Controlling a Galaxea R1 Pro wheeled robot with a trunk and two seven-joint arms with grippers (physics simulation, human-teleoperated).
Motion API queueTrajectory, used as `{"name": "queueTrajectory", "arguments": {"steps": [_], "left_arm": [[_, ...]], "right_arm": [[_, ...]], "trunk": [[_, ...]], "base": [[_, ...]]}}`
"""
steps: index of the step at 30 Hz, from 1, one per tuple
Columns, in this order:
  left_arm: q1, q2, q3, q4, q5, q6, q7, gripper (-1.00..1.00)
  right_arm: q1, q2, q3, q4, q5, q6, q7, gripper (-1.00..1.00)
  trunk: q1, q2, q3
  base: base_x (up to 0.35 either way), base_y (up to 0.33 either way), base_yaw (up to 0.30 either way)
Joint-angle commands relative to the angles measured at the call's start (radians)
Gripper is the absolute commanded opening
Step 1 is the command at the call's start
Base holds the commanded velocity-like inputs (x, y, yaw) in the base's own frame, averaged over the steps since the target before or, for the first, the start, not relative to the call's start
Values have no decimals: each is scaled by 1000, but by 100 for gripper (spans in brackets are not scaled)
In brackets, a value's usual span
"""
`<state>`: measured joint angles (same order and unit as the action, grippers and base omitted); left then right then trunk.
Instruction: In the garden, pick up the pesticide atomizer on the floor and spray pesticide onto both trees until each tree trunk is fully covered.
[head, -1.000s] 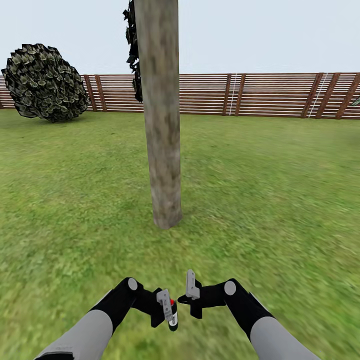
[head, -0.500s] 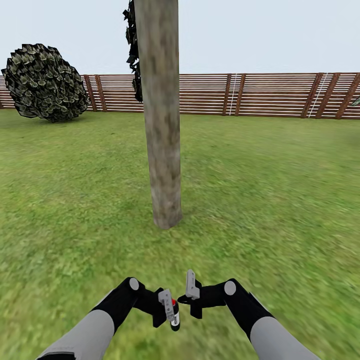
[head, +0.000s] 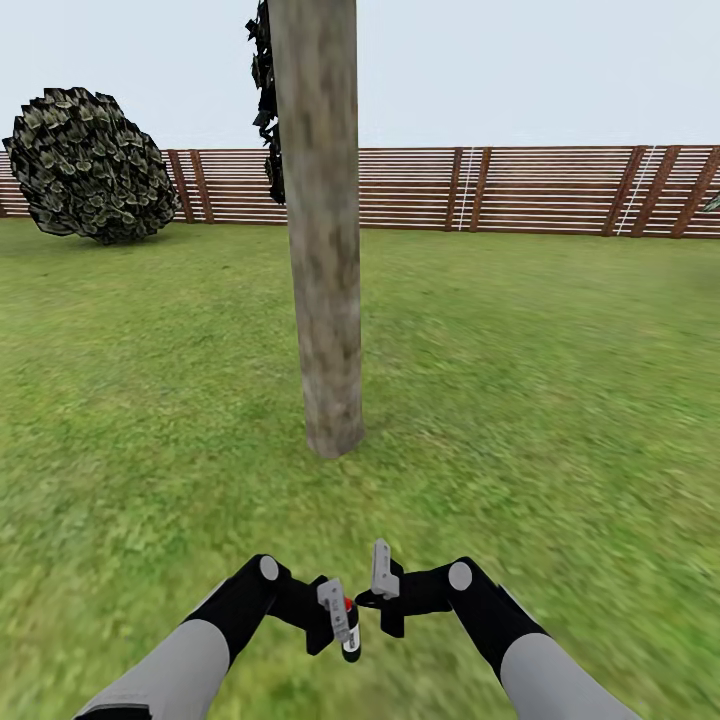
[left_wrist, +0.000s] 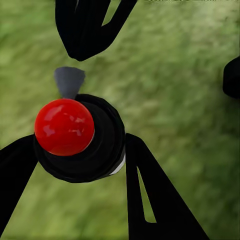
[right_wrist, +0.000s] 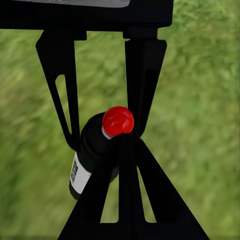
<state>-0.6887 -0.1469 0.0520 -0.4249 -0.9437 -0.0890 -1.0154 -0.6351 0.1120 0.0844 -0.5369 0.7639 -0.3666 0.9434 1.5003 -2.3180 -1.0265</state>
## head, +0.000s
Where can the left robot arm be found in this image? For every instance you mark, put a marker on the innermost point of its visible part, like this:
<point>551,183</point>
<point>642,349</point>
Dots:
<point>181,677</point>

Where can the pesticide atomizer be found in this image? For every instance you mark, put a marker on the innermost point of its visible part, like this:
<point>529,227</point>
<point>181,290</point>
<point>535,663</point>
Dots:
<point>352,648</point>

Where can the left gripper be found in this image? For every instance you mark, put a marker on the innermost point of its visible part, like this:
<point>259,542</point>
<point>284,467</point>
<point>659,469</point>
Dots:
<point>314,618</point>

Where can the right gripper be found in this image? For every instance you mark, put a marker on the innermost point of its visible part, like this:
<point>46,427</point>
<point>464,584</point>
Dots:
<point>394,610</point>

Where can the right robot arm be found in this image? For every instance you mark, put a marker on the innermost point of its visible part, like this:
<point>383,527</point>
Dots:
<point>541,679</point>

